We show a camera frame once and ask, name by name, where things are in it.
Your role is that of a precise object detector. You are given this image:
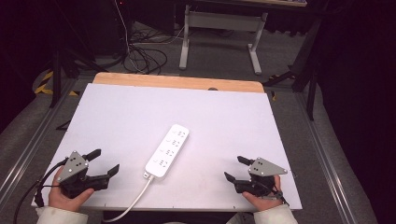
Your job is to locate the wooden table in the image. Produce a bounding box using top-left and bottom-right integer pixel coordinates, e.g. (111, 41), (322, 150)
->
(92, 72), (266, 94)

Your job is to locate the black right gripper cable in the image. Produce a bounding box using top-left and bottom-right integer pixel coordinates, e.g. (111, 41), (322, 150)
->
(259, 181), (290, 207)

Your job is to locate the metal floor rail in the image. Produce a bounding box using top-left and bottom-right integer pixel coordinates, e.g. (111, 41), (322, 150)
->
(294, 92), (358, 224)
(0, 77), (80, 202)

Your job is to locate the yellow black floor tape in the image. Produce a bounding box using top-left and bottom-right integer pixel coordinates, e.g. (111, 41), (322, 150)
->
(34, 70), (79, 97)

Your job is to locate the white power strip cable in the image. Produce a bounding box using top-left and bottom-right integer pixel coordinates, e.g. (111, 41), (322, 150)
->
(102, 175), (156, 224)

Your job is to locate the person's right hand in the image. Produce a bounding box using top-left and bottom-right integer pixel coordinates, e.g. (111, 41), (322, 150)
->
(242, 175), (284, 212)

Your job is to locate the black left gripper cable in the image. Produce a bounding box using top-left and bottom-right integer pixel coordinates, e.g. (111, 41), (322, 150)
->
(12, 158), (69, 224)

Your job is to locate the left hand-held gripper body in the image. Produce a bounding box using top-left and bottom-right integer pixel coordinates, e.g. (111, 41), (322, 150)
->
(56, 150), (110, 200)

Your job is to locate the white metal desk frame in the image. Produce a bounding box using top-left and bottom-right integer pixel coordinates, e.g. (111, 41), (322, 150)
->
(178, 0), (308, 76)

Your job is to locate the black cables bundle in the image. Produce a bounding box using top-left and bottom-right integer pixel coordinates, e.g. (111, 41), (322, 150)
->
(121, 29), (169, 76)

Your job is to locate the black metal stand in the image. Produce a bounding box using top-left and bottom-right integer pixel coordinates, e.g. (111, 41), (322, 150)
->
(262, 17), (323, 121)
(46, 0), (108, 109)

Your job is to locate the white board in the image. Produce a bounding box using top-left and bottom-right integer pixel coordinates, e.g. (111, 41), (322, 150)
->
(31, 82), (304, 213)

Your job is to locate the person's left hand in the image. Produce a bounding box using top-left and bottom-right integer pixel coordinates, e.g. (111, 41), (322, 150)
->
(48, 169), (95, 213)

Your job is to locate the white power strip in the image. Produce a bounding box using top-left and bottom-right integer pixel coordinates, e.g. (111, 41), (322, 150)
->
(144, 123), (191, 180)

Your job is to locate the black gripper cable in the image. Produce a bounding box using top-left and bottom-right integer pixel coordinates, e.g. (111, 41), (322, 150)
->
(12, 158), (69, 224)
(259, 181), (290, 207)

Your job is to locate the thin white floor cable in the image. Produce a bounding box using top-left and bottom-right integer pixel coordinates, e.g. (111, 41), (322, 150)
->
(113, 0), (185, 75)

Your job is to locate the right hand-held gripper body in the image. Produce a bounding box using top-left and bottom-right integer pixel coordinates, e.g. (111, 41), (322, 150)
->
(233, 157), (289, 198)

